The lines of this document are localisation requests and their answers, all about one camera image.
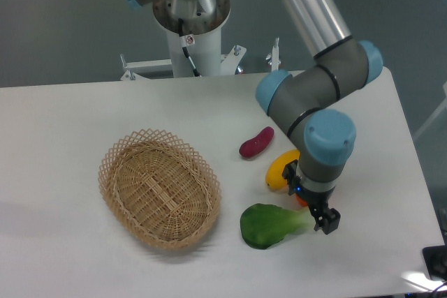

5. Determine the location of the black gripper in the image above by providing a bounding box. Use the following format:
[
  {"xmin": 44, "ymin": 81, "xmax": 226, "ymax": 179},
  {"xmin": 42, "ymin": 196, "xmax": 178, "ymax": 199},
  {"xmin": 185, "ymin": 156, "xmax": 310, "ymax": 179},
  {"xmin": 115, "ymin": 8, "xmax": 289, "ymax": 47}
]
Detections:
[{"xmin": 282, "ymin": 159, "xmax": 341, "ymax": 234}]

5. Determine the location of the green bok choy vegetable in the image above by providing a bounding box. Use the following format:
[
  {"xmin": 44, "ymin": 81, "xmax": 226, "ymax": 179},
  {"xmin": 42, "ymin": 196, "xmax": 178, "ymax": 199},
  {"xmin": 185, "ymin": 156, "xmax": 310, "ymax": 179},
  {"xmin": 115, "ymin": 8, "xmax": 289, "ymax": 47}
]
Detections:
[{"xmin": 240, "ymin": 203, "xmax": 314, "ymax": 250}]

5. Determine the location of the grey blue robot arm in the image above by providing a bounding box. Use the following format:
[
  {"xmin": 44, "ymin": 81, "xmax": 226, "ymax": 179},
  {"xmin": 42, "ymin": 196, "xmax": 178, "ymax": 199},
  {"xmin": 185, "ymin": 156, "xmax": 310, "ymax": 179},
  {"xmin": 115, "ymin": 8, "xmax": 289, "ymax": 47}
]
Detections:
[{"xmin": 126, "ymin": 0, "xmax": 383, "ymax": 234}]

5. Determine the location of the orange tangerine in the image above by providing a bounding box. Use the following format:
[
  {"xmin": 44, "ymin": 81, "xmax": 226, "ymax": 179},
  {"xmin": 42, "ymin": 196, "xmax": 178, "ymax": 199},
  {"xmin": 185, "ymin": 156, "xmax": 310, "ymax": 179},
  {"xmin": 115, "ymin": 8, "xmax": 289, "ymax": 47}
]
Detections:
[{"xmin": 295, "ymin": 195, "xmax": 308, "ymax": 207}]

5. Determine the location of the yellow mango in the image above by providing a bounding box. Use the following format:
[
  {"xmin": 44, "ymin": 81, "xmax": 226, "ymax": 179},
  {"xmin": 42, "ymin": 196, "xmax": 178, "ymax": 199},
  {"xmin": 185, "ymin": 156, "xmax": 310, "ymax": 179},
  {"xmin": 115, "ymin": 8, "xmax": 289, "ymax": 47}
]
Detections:
[{"xmin": 265, "ymin": 149, "xmax": 300, "ymax": 191}]

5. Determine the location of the purple sweet potato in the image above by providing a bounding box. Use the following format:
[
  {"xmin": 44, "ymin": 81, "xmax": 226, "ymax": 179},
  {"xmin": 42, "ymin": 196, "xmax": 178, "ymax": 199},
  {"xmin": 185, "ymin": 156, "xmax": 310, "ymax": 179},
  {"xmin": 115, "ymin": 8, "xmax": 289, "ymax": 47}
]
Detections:
[{"xmin": 239, "ymin": 126, "xmax": 274, "ymax": 158}]

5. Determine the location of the black device at edge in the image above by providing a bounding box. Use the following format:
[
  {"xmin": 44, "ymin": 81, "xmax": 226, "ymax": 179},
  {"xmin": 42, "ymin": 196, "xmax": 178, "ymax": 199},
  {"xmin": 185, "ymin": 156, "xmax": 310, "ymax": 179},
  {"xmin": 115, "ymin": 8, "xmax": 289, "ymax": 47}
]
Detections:
[{"xmin": 422, "ymin": 245, "xmax": 446, "ymax": 281}]

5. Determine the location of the woven wicker basket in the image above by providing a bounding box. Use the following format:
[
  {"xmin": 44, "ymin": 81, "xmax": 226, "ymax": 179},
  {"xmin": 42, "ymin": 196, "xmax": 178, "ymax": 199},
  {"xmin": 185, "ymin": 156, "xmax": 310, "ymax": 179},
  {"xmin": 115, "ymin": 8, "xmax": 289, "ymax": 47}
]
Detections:
[{"xmin": 98, "ymin": 129, "xmax": 221, "ymax": 251}]

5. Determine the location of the white frame at right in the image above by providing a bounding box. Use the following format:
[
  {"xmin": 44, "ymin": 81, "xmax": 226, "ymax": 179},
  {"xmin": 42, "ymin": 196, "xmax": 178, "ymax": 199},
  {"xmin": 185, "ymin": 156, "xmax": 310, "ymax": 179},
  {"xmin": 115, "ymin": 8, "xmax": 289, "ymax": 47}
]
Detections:
[{"xmin": 412, "ymin": 81, "xmax": 447, "ymax": 140}]

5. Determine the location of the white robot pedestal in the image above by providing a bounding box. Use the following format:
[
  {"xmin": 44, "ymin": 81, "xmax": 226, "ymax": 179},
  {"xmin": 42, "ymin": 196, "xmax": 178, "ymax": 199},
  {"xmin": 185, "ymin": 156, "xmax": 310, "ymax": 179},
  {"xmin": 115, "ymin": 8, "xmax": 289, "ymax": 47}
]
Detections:
[{"xmin": 119, "ymin": 29, "xmax": 282, "ymax": 81}]

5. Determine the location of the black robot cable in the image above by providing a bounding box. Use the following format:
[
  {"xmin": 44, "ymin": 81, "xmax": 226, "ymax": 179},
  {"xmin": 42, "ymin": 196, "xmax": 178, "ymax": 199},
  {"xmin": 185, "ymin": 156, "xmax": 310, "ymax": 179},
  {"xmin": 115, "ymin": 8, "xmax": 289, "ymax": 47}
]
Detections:
[{"xmin": 177, "ymin": 17, "xmax": 203, "ymax": 77}]

